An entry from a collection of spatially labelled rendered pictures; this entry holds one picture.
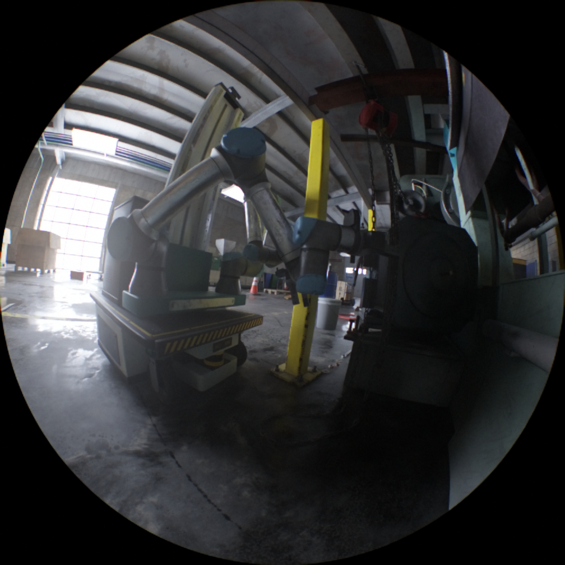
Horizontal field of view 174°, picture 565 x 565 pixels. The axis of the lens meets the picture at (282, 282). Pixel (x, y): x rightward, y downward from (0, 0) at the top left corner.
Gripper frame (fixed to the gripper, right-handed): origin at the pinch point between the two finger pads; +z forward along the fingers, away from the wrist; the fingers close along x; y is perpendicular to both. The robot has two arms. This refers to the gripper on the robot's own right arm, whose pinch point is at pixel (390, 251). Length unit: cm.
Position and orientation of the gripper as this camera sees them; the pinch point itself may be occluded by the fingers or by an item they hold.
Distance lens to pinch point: 61.9
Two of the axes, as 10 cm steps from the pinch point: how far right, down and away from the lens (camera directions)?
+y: -1.2, 9.9, 0.0
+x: 1.9, 0.3, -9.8
